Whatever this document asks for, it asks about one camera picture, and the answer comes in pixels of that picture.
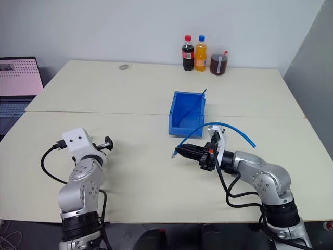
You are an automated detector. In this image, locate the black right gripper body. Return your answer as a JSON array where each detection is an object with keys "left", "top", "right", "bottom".
[{"left": 199, "top": 141, "right": 217, "bottom": 172}]

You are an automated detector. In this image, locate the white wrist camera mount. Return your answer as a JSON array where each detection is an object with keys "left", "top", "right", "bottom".
[
  {"left": 207, "top": 124, "right": 226, "bottom": 168},
  {"left": 62, "top": 128, "right": 94, "bottom": 153}
]

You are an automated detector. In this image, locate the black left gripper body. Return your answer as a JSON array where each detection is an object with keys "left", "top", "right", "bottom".
[{"left": 91, "top": 142, "right": 108, "bottom": 153}]

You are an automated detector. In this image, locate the grey partition panel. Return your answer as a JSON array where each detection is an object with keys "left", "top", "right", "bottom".
[{"left": 283, "top": 0, "right": 333, "bottom": 223}]

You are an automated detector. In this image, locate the blue plastic bin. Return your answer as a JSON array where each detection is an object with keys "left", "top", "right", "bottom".
[{"left": 168, "top": 91, "right": 207, "bottom": 138}]

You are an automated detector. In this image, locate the clear cup with brown liquid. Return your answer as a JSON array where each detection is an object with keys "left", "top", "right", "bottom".
[{"left": 210, "top": 46, "right": 229, "bottom": 77}]

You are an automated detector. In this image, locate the thin straight blue cable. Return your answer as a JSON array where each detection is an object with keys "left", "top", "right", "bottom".
[{"left": 177, "top": 88, "right": 208, "bottom": 126}]

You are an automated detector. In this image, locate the thin white floor cable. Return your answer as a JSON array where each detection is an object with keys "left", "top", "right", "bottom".
[{"left": 0, "top": 220, "right": 23, "bottom": 250}]

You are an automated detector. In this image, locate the cola bottle red cap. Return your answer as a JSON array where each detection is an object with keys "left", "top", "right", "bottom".
[{"left": 182, "top": 34, "right": 196, "bottom": 72}]

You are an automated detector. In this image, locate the orange soda bottle blue cap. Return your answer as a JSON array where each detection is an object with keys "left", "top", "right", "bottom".
[{"left": 194, "top": 35, "right": 208, "bottom": 72}]

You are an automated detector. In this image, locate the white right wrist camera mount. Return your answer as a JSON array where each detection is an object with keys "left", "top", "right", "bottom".
[{"left": 207, "top": 124, "right": 226, "bottom": 168}]

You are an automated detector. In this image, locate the open laptop computer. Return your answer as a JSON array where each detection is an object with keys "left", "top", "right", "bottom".
[{"left": 0, "top": 56, "right": 44, "bottom": 142}]

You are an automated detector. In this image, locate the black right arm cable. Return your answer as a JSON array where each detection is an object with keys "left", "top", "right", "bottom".
[{"left": 211, "top": 131, "right": 263, "bottom": 209}]

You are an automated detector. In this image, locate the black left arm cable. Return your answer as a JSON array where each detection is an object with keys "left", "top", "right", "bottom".
[{"left": 40, "top": 140, "right": 69, "bottom": 186}]

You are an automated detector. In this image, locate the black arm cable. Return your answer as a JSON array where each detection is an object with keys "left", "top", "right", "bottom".
[
  {"left": 40, "top": 140, "right": 69, "bottom": 186},
  {"left": 211, "top": 131, "right": 263, "bottom": 209}
]

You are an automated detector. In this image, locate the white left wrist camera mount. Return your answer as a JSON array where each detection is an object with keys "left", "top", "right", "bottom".
[{"left": 62, "top": 128, "right": 94, "bottom": 153}]

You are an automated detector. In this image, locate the blue cable with clear plug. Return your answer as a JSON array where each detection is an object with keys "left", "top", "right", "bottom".
[{"left": 171, "top": 121, "right": 258, "bottom": 160}]

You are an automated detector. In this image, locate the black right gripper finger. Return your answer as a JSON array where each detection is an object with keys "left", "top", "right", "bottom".
[
  {"left": 178, "top": 143, "right": 207, "bottom": 154},
  {"left": 176, "top": 150, "right": 205, "bottom": 161}
]

